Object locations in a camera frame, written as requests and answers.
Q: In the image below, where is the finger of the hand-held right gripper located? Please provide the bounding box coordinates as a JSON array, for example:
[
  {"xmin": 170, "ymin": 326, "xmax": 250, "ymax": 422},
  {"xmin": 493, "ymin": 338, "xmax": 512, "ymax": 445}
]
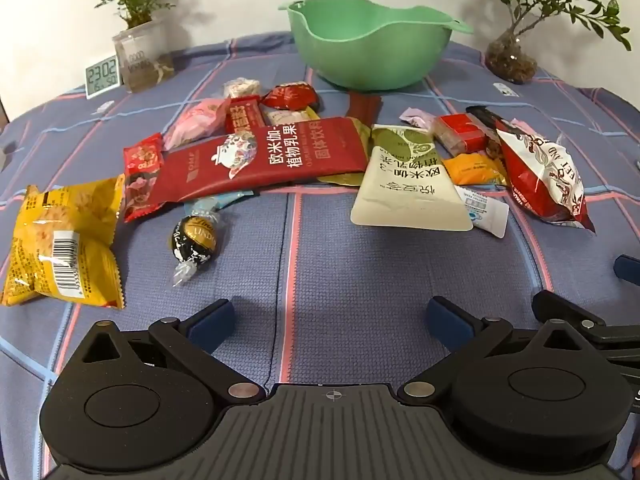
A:
[
  {"xmin": 614, "ymin": 254, "xmax": 640, "ymax": 283},
  {"xmin": 531, "ymin": 289, "xmax": 640, "ymax": 361}
]

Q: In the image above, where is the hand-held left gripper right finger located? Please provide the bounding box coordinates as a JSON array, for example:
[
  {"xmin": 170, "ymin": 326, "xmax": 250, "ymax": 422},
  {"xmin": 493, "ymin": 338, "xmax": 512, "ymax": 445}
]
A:
[{"xmin": 397, "ymin": 296, "xmax": 594, "ymax": 405}]

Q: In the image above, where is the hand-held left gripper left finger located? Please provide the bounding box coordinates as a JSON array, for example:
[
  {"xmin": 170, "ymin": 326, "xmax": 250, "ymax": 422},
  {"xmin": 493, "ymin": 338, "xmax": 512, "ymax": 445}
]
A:
[{"xmin": 65, "ymin": 299, "xmax": 266, "ymax": 406}]

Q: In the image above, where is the red clear-wrapped snack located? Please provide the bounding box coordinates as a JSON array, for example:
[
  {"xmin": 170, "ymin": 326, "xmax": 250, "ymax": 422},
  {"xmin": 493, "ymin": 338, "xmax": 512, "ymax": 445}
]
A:
[{"xmin": 431, "ymin": 114, "xmax": 487, "ymax": 157}]

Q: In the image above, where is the large pink snack packet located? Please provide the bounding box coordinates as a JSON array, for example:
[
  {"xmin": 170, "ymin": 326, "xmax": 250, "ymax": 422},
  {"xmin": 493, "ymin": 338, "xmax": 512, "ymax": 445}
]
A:
[{"xmin": 163, "ymin": 98, "xmax": 232, "ymax": 150}]

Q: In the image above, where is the dark nut bar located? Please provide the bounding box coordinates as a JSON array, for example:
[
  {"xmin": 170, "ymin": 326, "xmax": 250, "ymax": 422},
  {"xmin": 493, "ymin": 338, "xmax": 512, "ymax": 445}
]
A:
[{"xmin": 465, "ymin": 105, "xmax": 508, "ymax": 161}]

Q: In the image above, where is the green plastic bowl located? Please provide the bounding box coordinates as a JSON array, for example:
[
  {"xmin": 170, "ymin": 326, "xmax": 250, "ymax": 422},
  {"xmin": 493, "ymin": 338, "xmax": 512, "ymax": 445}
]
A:
[{"xmin": 278, "ymin": 1, "xmax": 475, "ymax": 92}]

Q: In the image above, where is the black foil chocolate ball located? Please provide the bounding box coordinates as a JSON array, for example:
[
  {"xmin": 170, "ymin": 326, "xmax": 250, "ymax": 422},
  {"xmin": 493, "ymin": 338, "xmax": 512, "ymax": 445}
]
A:
[{"xmin": 171, "ymin": 210, "xmax": 222, "ymax": 288}]

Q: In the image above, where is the light blue snack packet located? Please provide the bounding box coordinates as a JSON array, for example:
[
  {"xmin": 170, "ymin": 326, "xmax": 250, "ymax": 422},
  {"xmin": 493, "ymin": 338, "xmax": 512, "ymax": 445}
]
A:
[{"xmin": 184, "ymin": 189, "xmax": 261, "ymax": 217}]

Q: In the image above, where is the white and blue sachet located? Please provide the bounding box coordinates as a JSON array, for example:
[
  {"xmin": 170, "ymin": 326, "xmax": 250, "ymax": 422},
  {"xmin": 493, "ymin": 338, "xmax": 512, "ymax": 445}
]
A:
[{"xmin": 454, "ymin": 185, "xmax": 511, "ymax": 238}]

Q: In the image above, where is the red and white snack bag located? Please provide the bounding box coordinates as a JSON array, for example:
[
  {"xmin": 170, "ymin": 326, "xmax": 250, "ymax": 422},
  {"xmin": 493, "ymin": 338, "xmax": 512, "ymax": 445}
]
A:
[{"xmin": 495, "ymin": 119, "xmax": 597, "ymax": 233}]

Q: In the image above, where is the blue plaid tablecloth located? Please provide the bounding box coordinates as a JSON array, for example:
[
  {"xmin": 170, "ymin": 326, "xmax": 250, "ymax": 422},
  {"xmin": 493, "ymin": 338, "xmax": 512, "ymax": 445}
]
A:
[{"xmin": 0, "ymin": 30, "xmax": 640, "ymax": 480}]

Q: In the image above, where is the cream and green drink pouch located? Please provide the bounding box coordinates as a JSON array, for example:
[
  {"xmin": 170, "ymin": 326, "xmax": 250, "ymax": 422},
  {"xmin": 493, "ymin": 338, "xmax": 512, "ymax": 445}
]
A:
[{"xmin": 350, "ymin": 124, "xmax": 475, "ymax": 232}]

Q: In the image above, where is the orange snack packet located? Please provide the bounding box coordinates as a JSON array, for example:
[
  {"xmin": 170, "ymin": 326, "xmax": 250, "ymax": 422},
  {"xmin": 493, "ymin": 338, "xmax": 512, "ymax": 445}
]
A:
[{"xmin": 441, "ymin": 154, "xmax": 507, "ymax": 187}]

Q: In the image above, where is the red patterned snack packet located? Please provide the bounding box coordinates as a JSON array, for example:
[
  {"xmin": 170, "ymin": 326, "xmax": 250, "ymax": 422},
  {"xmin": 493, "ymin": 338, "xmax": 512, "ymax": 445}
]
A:
[{"xmin": 122, "ymin": 132, "xmax": 168, "ymax": 223}]

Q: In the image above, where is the large red drink pouch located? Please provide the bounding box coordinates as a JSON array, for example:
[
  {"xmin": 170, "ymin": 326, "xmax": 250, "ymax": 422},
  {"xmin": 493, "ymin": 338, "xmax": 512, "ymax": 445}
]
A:
[{"xmin": 150, "ymin": 116, "xmax": 370, "ymax": 203}]

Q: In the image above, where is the yellow snack packet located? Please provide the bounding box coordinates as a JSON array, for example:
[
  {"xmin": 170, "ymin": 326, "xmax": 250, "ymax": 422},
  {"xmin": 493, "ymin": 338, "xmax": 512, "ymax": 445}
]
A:
[{"xmin": 0, "ymin": 174, "xmax": 126, "ymax": 310}]

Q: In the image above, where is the small pink candy wrapper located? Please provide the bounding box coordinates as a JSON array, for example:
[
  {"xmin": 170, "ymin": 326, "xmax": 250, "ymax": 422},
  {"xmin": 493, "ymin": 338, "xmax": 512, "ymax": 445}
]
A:
[{"xmin": 399, "ymin": 107, "xmax": 437, "ymax": 131}]

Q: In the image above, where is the gold drink pouch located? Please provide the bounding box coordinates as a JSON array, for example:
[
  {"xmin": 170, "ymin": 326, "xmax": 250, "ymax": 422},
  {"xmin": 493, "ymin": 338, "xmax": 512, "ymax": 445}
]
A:
[{"xmin": 317, "ymin": 116, "xmax": 373, "ymax": 188}]

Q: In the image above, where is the red rectangular snack bar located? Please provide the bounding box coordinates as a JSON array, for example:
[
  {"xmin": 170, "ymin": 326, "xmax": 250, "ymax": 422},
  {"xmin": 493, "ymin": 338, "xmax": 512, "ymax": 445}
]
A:
[{"xmin": 225, "ymin": 97, "xmax": 266, "ymax": 135}]

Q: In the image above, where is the beige snack packet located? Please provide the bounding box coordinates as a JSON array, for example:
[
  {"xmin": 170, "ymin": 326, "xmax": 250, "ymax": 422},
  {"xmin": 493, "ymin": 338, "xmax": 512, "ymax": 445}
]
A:
[{"xmin": 264, "ymin": 106, "xmax": 322, "ymax": 127}]

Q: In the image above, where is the dark red stick sachet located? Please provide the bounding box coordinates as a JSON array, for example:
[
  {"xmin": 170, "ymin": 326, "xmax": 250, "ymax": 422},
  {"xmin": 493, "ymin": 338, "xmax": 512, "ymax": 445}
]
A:
[{"xmin": 344, "ymin": 92, "xmax": 384, "ymax": 122}]

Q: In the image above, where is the white nougat candy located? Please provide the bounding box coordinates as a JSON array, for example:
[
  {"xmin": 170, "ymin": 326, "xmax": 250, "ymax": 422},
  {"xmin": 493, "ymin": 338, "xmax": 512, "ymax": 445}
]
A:
[{"xmin": 222, "ymin": 77, "xmax": 262, "ymax": 100}]

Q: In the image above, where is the dark red pillow packet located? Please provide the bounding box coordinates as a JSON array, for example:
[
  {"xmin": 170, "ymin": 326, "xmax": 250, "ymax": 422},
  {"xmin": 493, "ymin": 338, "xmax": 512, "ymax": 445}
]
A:
[{"xmin": 260, "ymin": 82, "xmax": 319, "ymax": 111}]

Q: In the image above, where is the leafy plant in glass vase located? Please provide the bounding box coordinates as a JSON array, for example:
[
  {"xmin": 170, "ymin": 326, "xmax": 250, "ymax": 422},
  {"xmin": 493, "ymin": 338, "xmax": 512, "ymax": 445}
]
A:
[{"xmin": 457, "ymin": 0, "xmax": 633, "ymax": 85}]

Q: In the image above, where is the small-leaf plant in clear pot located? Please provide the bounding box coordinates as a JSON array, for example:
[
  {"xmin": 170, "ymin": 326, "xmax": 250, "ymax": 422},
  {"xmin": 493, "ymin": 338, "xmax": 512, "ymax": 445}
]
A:
[{"xmin": 87, "ymin": 0, "xmax": 180, "ymax": 93}]

